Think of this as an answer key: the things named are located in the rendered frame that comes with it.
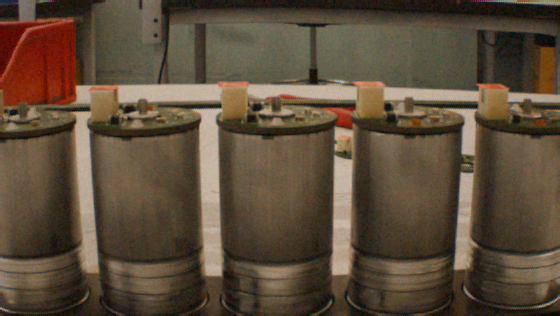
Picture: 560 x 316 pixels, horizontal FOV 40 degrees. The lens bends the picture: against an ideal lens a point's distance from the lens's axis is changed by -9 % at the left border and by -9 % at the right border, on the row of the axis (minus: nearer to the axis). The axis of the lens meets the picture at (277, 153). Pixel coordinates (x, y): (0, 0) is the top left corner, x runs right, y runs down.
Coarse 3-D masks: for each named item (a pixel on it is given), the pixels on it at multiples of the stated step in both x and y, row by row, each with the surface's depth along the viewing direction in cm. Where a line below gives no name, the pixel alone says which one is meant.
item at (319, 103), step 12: (36, 108) 19; (48, 108) 19; (60, 108) 19; (72, 108) 19; (84, 108) 19; (120, 108) 19; (192, 108) 19; (204, 108) 19; (216, 108) 19; (336, 108) 19; (444, 108) 19; (456, 108) 19; (468, 108) 19; (552, 108) 19
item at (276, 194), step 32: (224, 160) 17; (256, 160) 16; (288, 160) 16; (320, 160) 17; (224, 192) 17; (256, 192) 17; (288, 192) 17; (320, 192) 17; (224, 224) 17; (256, 224) 17; (288, 224) 17; (320, 224) 17; (224, 256) 18; (256, 256) 17; (288, 256) 17; (320, 256) 17; (224, 288) 18; (256, 288) 17; (288, 288) 17; (320, 288) 17
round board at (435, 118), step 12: (384, 108) 18; (396, 108) 18; (420, 108) 18; (432, 108) 18; (360, 120) 17; (372, 120) 17; (384, 120) 17; (396, 120) 17; (408, 120) 17; (432, 120) 17; (444, 120) 17; (456, 120) 17; (408, 132) 16; (420, 132) 16; (432, 132) 16
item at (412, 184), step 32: (352, 160) 18; (384, 160) 17; (416, 160) 16; (448, 160) 17; (352, 192) 18; (384, 192) 17; (416, 192) 17; (448, 192) 17; (352, 224) 18; (384, 224) 17; (416, 224) 17; (448, 224) 17; (352, 256) 18; (384, 256) 17; (416, 256) 17; (448, 256) 17; (352, 288) 18; (384, 288) 17; (416, 288) 17; (448, 288) 18
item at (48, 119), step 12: (12, 108) 18; (0, 120) 17; (36, 120) 17; (48, 120) 17; (60, 120) 17; (72, 120) 17; (0, 132) 16; (12, 132) 16; (24, 132) 16; (36, 132) 16; (48, 132) 16
